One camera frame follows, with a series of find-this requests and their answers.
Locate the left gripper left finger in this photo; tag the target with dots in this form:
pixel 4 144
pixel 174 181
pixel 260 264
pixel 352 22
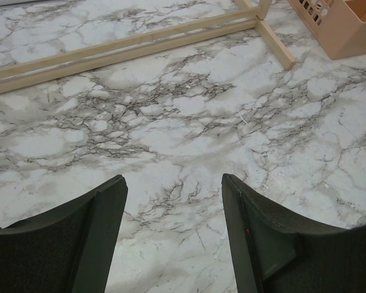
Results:
pixel 68 248

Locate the wooden clothes rack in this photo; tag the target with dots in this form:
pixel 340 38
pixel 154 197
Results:
pixel 248 16

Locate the orange file organizer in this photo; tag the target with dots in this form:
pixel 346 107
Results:
pixel 339 26

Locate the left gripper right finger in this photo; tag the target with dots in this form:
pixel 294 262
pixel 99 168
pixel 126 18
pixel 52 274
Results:
pixel 274 249

